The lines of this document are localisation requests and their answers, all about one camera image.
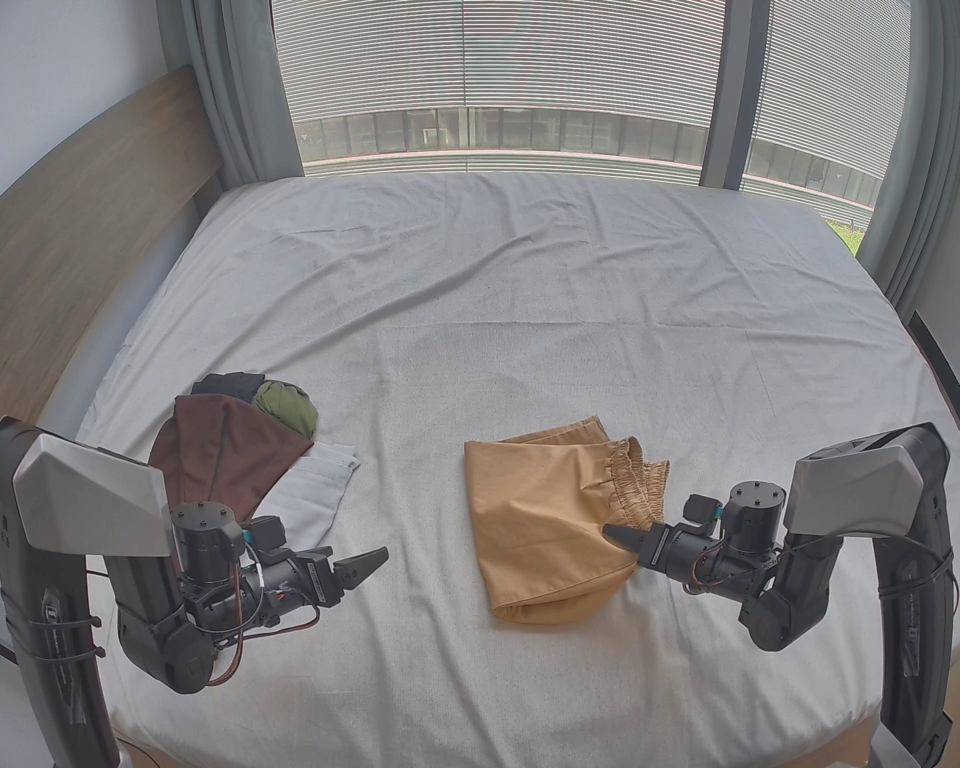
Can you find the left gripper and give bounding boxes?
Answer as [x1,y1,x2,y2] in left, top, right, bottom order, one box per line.
[258,546,390,610]

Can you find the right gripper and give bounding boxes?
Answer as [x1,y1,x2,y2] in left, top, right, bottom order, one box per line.
[602,521,727,586]

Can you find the yellow shorts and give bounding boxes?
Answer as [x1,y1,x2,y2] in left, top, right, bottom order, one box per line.
[463,414,672,624]

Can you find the bed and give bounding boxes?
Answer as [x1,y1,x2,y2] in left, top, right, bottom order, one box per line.
[0,63,960,768]

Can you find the white garment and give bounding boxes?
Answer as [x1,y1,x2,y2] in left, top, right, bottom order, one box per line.
[264,441,360,543]

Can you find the green garment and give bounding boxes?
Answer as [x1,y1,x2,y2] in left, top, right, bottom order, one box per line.
[251,380,321,441]

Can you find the brown garment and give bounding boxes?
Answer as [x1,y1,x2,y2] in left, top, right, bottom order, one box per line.
[148,395,315,528]

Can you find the black garment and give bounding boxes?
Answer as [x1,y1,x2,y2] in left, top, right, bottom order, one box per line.
[190,372,268,403]

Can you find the window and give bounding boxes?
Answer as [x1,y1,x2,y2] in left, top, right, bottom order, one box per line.
[271,0,912,228]

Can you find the grey-green curtain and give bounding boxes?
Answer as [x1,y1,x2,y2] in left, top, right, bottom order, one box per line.
[855,0,960,318]
[156,0,306,190]

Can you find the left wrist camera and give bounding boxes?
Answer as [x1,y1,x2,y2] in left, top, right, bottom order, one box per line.
[249,516,288,554]

